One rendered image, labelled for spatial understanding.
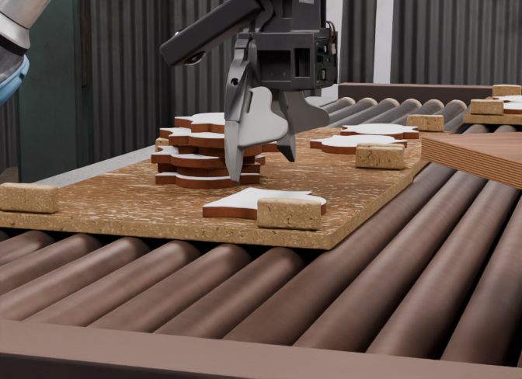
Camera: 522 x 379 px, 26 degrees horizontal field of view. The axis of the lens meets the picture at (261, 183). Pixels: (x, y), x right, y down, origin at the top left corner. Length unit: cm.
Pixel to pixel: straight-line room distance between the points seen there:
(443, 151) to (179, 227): 32
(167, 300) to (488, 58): 387
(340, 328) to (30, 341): 23
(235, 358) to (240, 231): 43
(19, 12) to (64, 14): 249
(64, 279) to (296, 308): 20
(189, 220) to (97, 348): 44
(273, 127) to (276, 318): 28
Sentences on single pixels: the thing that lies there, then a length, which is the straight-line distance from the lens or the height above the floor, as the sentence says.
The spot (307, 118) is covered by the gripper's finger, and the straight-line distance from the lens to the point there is 115.
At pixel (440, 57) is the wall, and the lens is 469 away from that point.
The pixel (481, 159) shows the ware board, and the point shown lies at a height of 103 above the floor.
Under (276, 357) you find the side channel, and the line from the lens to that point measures 62.
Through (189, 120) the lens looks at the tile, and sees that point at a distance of 132.
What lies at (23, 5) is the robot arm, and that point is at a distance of 154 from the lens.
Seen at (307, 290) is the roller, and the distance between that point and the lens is 89.
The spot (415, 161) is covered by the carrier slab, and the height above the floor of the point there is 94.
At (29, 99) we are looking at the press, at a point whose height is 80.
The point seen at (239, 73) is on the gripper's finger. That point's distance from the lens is 105.
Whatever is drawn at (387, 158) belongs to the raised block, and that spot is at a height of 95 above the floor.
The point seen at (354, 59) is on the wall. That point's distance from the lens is 472.
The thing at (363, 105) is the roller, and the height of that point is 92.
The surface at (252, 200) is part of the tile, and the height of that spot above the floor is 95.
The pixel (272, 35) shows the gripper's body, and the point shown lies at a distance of 106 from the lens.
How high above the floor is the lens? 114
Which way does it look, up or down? 9 degrees down
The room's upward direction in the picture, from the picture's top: straight up
